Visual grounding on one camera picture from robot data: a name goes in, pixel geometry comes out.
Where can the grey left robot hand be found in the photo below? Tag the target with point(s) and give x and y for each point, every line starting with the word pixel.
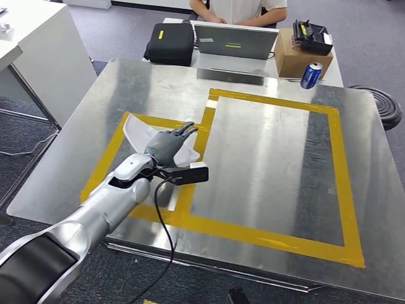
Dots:
pixel 164 147

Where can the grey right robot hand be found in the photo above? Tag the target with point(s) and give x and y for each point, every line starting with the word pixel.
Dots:
pixel 238 296

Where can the white plastic shell part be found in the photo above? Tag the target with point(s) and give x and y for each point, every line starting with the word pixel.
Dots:
pixel 137 132

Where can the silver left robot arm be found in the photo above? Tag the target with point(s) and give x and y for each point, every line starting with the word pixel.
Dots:
pixel 95 214

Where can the stainless steel workbench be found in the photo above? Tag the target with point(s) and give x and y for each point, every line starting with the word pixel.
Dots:
pixel 262 168

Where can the yellow tape double-rectangle outline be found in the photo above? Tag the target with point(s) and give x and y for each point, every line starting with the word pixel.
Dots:
pixel 253 238

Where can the black zip case yellow label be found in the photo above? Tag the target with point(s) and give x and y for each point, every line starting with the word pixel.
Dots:
pixel 170 44

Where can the yellow floor tape square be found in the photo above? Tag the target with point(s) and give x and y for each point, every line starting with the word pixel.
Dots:
pixel 150 301

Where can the grey laptop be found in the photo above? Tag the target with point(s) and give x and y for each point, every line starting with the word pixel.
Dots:
pixel 235 42

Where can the person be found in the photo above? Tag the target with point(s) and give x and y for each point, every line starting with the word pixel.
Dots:
pixel 243 8

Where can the white partition panel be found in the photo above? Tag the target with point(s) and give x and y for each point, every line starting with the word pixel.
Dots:
pixel 47 50

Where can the brown cardboard box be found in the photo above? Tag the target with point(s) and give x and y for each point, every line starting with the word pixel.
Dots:
pixel 294 63

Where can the blue drink can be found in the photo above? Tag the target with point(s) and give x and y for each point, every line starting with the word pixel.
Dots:
pixel 311 76

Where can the stainless steel table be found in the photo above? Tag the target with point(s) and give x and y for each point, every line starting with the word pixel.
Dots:
pixel 9 54

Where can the black label printer device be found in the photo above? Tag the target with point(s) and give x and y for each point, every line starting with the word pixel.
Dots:
pixel 313 38

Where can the black ribbed round stool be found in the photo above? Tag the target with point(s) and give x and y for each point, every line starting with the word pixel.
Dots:
pixel 379 107

